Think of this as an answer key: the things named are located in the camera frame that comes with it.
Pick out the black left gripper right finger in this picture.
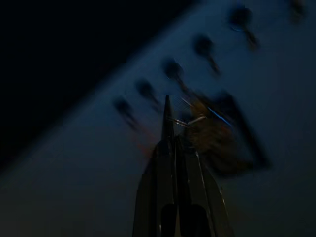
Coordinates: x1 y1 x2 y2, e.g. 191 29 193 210
175 135 235 237

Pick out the hanging key with dark head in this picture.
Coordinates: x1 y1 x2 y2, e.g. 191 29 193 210
194 36 222 75
135 79 161 107
229 6 260 50
162 59 196 99

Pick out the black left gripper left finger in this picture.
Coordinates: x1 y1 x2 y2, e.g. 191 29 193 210
132 94 179 237

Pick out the black framed card holder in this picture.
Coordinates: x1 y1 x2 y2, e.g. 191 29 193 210
206 92 272 177

